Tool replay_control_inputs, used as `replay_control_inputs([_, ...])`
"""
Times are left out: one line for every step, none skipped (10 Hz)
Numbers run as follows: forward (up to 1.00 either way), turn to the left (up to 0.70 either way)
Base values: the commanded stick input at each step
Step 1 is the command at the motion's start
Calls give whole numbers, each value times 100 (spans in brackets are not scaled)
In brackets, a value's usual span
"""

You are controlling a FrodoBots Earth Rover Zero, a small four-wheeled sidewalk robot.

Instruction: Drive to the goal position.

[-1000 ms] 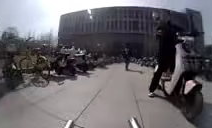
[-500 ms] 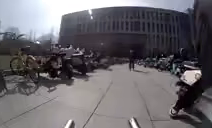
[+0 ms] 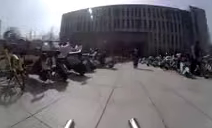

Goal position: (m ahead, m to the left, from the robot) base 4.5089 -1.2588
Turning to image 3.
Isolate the row of parked scooters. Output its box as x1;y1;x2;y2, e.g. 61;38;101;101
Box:
27;40;118;83

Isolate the grey concrete slab pavement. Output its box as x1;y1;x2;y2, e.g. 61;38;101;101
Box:
0;60;212;128

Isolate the row of parked bicycles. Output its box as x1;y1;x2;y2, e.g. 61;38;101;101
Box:
139;51;212;80

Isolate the large dark curved building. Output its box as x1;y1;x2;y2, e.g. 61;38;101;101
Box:
59;3;210;58

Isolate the person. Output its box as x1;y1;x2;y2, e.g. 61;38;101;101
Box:
189;40;203;76
131;47;141;70

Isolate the yellow bicycle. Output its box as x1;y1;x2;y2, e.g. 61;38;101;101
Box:
0;46;29;92

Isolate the robot's own part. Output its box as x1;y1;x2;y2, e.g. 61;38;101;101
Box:
128;117;141;128
63;118;75;128

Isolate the row of trees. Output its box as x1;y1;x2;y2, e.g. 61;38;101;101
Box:
0;19;60;44

